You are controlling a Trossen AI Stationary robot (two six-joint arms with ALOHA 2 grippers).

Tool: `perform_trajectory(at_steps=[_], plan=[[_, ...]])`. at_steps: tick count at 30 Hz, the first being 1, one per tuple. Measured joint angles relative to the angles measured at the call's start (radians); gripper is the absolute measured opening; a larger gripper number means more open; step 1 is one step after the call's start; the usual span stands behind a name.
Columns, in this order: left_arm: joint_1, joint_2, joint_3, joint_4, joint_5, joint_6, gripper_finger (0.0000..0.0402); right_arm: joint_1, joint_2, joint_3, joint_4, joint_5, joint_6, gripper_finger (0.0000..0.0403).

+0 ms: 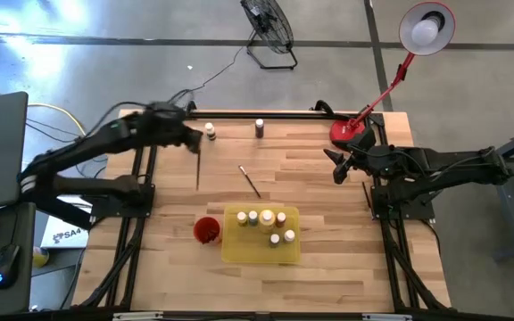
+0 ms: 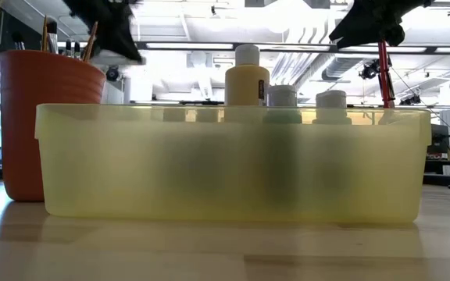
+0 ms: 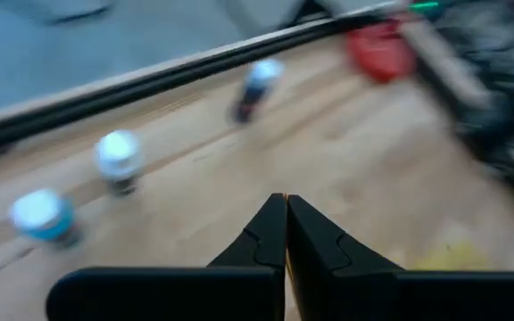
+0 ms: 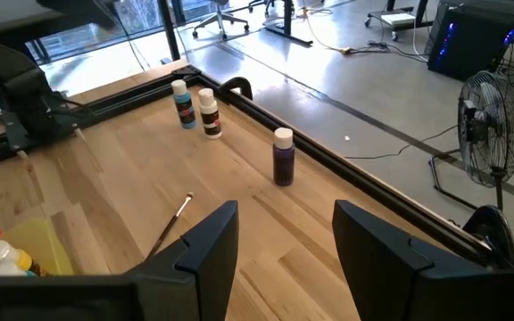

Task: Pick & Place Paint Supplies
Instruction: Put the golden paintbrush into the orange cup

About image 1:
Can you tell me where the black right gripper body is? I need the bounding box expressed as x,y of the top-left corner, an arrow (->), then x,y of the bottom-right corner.
333,127 -> 394,185

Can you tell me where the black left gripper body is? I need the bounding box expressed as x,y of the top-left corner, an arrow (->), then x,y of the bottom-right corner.
143,103 -> 203,155

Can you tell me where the single brown stick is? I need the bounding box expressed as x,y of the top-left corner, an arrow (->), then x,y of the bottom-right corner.
237,164 -> 262,200

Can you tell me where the large yellow paint bottle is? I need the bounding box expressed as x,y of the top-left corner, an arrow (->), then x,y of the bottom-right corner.
259,209 -> 277,235

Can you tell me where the orange plastic cup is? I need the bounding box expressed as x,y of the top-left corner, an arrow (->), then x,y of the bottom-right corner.
193,216 -> 222,245

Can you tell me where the yellow translucent plastic bin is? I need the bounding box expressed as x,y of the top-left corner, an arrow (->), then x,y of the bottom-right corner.
220,205 -> 303,265

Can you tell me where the red desk lamp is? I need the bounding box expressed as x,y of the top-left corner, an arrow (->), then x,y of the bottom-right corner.
329,1 -> 457,152

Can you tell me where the black floor fan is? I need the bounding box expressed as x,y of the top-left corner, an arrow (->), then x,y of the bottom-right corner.
240,0 -> 299,71

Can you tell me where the white printed box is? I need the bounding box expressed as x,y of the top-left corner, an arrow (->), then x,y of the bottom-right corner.
40,195 -> 93,250

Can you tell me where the yellow round object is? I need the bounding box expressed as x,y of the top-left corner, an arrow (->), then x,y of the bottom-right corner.
32,247 -> 51,268

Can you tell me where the dark grey side desk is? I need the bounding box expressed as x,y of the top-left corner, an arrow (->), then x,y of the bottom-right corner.
0,201 -> 37,316

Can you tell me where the black computer mouse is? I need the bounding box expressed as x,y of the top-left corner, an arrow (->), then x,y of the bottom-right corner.
0,243 -> 21,290

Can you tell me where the black fan cable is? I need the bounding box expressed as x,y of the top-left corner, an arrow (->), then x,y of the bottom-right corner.
154,44 -> 252,111

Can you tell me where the yellow power cable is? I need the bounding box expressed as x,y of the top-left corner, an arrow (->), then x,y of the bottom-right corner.
0,70 -> 87,137

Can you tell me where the white metal bracket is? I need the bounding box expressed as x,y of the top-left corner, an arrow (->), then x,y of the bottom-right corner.
112,311 -> 164,321
362,313 -> 413,321

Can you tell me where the black table edge rail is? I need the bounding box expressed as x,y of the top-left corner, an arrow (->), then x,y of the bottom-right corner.
0,307 -> 514,321

